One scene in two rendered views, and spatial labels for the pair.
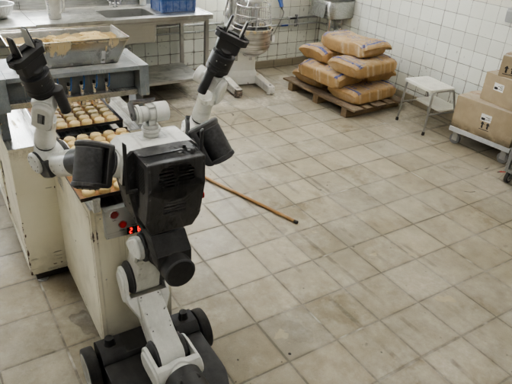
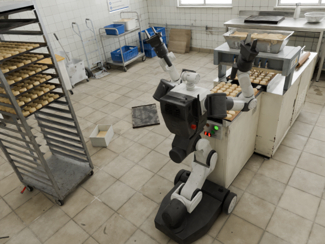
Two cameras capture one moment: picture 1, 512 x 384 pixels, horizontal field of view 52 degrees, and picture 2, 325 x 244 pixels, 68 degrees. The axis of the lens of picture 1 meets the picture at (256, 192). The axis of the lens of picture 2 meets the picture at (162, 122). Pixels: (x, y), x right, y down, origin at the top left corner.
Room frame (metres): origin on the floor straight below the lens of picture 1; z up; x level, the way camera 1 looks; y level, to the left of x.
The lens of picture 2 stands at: (1.07, -1.00, 1.94)
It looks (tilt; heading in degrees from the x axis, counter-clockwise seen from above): 33 degrees down; 76
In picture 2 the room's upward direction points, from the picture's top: 7 degrees counter-clockwise
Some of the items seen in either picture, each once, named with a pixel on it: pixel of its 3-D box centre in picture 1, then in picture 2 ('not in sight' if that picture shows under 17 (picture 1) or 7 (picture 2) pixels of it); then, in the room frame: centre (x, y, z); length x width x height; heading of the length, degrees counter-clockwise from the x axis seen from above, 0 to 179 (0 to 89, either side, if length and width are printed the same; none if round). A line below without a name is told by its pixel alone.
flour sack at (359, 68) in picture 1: (364, 63); not in sight; (5.53, -1.05, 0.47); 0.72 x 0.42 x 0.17; 129
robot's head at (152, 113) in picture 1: (152, 115); (190, 79); (1.62, 0.36, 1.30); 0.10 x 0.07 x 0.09; 124
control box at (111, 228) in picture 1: (132, 217); (208, 128); (1.82, 0.50, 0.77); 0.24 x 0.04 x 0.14; 123
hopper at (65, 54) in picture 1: (65, 48); (256, 40); (2.55, 0.98, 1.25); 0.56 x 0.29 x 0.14; 123
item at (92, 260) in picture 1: (110, 236); (227, 136); (2.13, 0.70, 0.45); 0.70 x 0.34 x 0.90; 33
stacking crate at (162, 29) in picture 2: not in sight; (152, 33); (2.58, 5.18, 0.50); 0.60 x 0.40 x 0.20; 36
